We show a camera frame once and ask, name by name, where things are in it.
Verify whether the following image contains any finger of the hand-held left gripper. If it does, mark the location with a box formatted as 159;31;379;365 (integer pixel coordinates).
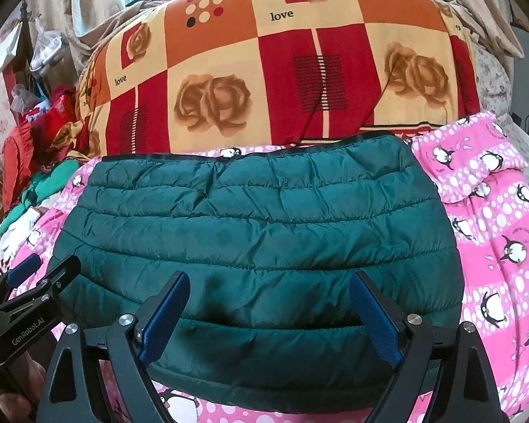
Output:
0;255;82;314
0;253;42;305

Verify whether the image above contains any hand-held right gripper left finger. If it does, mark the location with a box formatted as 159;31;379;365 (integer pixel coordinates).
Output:
34;271;191;423

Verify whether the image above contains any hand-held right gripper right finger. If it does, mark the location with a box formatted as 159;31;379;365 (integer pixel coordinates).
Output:
349;271;512;423

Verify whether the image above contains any green puffer jacket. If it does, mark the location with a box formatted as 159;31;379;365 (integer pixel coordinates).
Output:
48;131;464;415

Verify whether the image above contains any person's left hand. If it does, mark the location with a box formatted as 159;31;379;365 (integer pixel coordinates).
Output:
0;358;47;423

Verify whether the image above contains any green cloth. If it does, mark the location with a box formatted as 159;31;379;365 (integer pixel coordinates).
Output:
20;161;85;212

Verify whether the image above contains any red cloth pile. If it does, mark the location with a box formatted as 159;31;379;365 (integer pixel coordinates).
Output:
2;83;89;206

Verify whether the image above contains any pink penguin print blanket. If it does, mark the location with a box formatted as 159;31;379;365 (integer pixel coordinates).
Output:
0;112;529;423

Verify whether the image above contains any clear plastic bag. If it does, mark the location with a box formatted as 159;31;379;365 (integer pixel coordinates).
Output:
30;31;71;72

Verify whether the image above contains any beige curtain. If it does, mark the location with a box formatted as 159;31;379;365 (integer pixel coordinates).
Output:
22;0;128;58

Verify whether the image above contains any rose print checked blanket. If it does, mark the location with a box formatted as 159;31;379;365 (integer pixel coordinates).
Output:
76;0;481;159

